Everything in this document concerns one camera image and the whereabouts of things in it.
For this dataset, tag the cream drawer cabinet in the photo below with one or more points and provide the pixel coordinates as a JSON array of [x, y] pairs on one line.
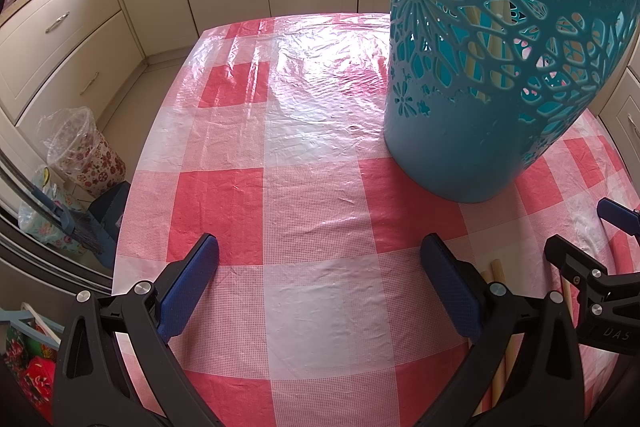
[[75, 57]]

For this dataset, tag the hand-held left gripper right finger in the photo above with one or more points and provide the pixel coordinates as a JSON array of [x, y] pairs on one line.
[[450, 282]]

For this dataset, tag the wooden chopstick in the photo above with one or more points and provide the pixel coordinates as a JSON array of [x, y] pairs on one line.
[[568, 307], [475, 47], [498, 32], [499, 268]]

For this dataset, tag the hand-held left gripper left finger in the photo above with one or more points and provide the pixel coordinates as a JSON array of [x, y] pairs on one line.
[[192, 277]]

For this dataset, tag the floral bin with plastic liner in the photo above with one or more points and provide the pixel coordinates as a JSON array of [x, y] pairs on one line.
[[95, 162]]

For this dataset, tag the blue perforated plastic basket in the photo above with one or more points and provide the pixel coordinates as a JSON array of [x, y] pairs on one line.
[[440, 147]]

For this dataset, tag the white blue frame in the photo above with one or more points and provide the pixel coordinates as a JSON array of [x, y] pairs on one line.
[[30, 319]]

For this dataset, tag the cream cabinet with drawers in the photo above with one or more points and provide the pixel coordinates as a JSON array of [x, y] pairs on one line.
[[625, 107]]

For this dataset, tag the red white checkered tablecloth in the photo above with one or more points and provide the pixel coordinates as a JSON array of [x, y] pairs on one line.
[[300, 207]]

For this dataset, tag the blue dustpan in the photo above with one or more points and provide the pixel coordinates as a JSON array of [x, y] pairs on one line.
[[110, 217]]

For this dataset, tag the blue broom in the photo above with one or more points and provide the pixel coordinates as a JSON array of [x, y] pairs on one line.
[[87, 232]]

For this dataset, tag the red floral bag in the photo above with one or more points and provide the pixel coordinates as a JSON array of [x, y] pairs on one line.
[[35, 372]]

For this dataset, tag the grey metal door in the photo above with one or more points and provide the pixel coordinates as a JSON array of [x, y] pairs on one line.
[[30, 267]]

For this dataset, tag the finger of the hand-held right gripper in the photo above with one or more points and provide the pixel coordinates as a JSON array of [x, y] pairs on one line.
[[575, 259], [620, 214]]

